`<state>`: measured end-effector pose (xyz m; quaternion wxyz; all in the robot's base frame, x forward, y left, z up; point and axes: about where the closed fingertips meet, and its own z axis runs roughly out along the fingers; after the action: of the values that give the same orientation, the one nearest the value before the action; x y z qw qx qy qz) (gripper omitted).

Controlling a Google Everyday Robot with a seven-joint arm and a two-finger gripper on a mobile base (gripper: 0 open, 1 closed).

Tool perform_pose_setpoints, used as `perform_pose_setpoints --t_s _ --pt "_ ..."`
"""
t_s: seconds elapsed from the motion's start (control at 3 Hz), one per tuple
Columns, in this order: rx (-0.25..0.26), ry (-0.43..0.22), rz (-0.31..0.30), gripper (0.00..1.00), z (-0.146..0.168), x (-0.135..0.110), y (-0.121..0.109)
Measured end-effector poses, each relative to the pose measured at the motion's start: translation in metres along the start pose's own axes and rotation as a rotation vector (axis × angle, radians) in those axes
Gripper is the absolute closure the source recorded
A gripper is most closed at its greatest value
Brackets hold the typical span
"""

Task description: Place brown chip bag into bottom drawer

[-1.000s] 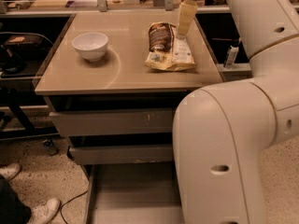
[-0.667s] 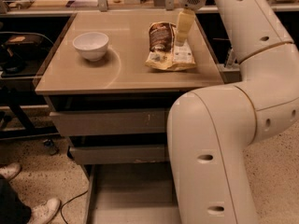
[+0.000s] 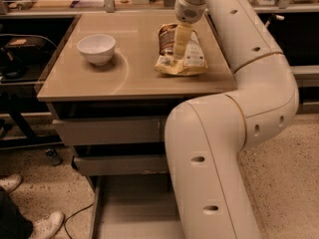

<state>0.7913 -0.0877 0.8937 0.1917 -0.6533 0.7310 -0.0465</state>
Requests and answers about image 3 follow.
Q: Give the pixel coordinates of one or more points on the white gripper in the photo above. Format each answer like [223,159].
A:
[187,11]

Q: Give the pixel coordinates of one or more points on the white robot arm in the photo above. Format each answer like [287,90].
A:
[203,136]

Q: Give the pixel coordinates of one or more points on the grey drawer cabinet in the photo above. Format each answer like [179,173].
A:
[128,85]

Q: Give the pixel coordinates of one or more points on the grey top drawer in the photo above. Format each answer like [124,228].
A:
[110,131]

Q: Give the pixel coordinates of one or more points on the grey middle drawer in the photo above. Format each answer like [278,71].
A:
[121,165]

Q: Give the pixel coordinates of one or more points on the grey open bottom drawer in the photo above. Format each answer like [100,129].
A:
[139,206]

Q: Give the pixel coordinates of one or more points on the white ceramic bowl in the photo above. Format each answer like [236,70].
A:
[97,49]

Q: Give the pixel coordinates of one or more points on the white shoe near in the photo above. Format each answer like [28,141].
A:
[48,226]

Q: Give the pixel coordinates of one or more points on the dark trouser leg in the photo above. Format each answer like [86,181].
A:
[13,225]

